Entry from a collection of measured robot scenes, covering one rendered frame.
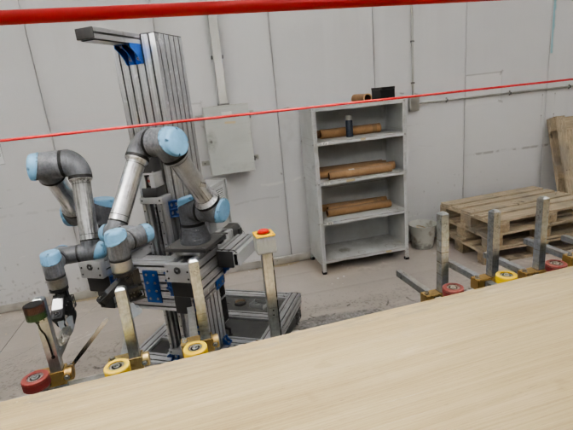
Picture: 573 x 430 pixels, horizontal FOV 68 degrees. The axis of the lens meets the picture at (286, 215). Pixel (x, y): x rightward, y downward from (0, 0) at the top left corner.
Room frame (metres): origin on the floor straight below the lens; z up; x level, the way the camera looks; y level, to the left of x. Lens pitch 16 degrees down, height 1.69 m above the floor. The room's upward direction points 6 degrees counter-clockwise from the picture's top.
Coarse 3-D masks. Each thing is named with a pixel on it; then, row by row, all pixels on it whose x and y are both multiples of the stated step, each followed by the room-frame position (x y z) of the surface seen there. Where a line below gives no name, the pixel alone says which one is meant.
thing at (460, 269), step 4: (452, 260) 1.90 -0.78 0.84; (452, 264) 1.87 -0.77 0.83; (456, 264) 1.85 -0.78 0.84; (460, 264) 1.84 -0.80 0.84; (452, 268) 1.87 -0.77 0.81; (456, 268) 1.84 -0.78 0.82; (460, 268) 1.81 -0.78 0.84; (464, 268) 1.80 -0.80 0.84; (468, 268) 1.80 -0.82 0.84; (460, 272) 1.80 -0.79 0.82; (464, 272) 1.78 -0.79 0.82; (468, 272) 1.75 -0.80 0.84; (472, 272) 1.75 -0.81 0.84; (476, 272) 1.74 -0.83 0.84; (468, 276) 1.75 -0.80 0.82; (488, 284) 1.63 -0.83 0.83; (492, 284) 1.62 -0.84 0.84
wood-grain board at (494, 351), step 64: (384, 320) 1.31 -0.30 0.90; (448, 320) 1.27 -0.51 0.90; (512, 320) 1.23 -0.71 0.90; (128, 384) 1.09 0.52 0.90; (192, 384) 1.06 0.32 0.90; (256, 384) 1.04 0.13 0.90; (320, 384) 1.01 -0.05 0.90; (384, 384) 0.98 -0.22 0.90; (448, 384) 0.96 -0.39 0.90; (512, 384) 0.93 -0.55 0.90
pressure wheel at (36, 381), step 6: (36, 372) 1.19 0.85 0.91; (42, 372) 1.19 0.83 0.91; (48, 372) 1.19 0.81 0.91; (24, 378) 1.17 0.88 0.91; (30, 378) 1.17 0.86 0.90; (36, 378) 1.16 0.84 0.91; (42, 378) 1.16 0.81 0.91; (48, 378) 1.17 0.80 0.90; (24, 384) 1.14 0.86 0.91; (30, 384) 1.13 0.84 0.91; (36, 384) 1.14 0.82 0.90; (42, 384) 1.15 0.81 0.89; (48, 384) 1.16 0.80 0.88; (24, 390) 1.13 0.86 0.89; (30, 390) 1.13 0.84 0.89; (36, 390) 1.13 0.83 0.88; (42, 390) 1.14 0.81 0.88
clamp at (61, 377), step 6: (66, 366) 1.27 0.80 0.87; (72, 366) 1.28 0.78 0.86; (54, 372) 1.24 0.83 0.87; (60, 372) 1.24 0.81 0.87; (66, 372) 1.25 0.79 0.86; (72, 372) 1.26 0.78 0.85; (54, 378) 1.23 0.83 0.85; (60, 378) 1.24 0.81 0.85; (66, 378) 1.24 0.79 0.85; (72, 378) 1.25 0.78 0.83; (54, 384) 1.23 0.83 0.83; (60, 384) 1.24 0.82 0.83
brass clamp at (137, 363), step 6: (126, 354) 1.33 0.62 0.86; (144, 354) 1.32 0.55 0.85; (108, 360) 1.30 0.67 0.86; (132, 360) 1.29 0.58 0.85; (138, 360) 1.30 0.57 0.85; (144, 360) 1.30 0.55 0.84; (150, 360) 1.34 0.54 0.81; (132, 366) 1.29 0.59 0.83; (138, 366) 1.30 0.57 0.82; (144, 366) 1.31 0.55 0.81
